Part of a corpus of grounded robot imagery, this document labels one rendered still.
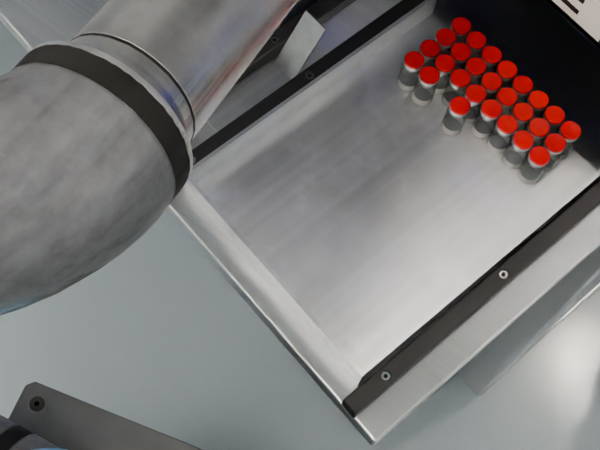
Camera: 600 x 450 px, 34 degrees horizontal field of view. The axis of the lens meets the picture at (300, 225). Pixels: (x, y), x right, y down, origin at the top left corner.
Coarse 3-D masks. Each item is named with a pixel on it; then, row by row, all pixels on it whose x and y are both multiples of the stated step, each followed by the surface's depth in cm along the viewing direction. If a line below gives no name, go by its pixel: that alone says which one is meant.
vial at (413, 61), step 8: (408, 56) 100; (416, 56) 100; (408, 64) 100; (416, 64) 100; (400, 72) 102; (408, 72) 101; (416, 72) 101; (400, 80) 103; (408, 80) 102; (408, 88) 103
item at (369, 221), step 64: (384, 64) 105; (256, 128) 98; (320, 128) 101; (384, 128) 102; (192, 192) 96; (256, 192) 98; (320, 192) 98; (384, 192) 99; (448, 192) 99; (512, 192) 100; (576, 192) 96; (256, 256) 92; (320, 256) 96; (384, 256) 96; (448, 256) 97; (320, 320) 93; (384, 320) 94
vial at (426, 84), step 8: (424, 72) 99; (432, 72) 99; (416, 80) 101; (424, 80) 99; (432, 80) 99; (416, 88) 101; (424, 88) 100; (432, 88) 100; (416, 96) 102; (424, 96) 101; (432, 96) 102; (424, 104) 103
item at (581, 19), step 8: (552, 0) 96; (560, 0) 95; (568, 0) 94; (576, 0) 93; (592, 0) 91; (568, 8) 95; (584, 8) 93; (592, 8) 92; (576, 16) 95; (584, 16) 94; (592, 16) 93; (584, 24) 94; (592, 24) 93; (592, 32) 94
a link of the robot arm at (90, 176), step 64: (128, 0) 47; (192, 0) 48; (256, 0) 50; (64, 64) 43; (128, 64) 44; (192, 64) 47; (0, 128) 40; (64, 128) 41; (128, 128) 42; (192, 128) 48; (0, 192) 39; (64, 192) 41; (128, 192) 43; (0, 256) 40; (64, 256) 42
